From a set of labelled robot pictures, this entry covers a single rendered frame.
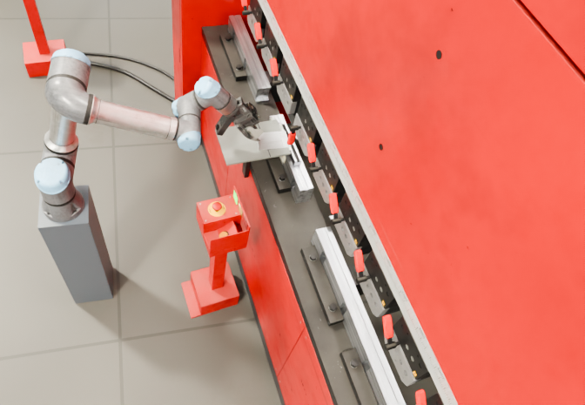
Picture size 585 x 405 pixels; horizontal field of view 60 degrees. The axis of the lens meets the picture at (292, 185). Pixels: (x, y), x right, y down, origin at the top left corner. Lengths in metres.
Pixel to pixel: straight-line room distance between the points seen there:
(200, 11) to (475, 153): 1.88
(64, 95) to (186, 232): 1.46
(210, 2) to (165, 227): 1.23
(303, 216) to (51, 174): 0.93
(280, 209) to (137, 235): 1.14
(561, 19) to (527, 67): 0.11
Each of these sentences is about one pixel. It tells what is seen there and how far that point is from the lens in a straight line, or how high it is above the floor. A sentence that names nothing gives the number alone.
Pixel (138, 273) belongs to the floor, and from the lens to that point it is 2.83.
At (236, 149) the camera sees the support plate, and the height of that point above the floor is 1.00.
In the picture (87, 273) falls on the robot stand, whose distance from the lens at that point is 2.51.
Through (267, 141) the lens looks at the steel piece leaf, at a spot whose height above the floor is 1.00.
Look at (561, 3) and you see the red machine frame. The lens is 0.82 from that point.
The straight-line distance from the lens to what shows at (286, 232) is 1.96.
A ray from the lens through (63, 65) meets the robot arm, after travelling 1.72.
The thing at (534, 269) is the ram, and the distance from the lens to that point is 0.96.
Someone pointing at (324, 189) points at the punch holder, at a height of 1.21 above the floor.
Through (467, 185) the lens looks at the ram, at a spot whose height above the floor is 1.82.
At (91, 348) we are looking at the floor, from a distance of 2.72.
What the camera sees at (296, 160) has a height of 1.00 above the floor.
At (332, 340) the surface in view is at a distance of 1.83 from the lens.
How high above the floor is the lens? 2.57
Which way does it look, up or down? 54 degrees down
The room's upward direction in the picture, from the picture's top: 16 degrees clockwise
